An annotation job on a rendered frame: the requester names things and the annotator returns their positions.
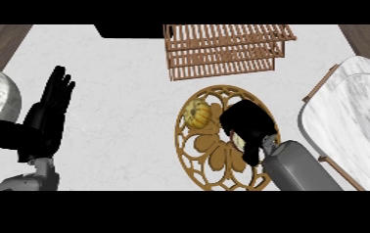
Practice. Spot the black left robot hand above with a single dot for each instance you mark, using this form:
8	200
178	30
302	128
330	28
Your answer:
47	126

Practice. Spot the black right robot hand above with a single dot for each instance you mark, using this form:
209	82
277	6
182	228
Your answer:
249	119

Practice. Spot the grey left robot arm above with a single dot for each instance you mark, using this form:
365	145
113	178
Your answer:
35	178

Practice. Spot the yellow cupcake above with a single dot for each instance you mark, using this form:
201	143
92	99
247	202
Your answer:
198	114

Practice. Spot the round golden cutout placemat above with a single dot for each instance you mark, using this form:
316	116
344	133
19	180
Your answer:
212	149

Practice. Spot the silver rounded appliance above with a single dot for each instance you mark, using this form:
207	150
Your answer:
10	98

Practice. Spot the white marble tray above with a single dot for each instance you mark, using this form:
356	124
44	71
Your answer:
340	119

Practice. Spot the black appliance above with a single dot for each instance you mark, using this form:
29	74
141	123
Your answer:
131	30

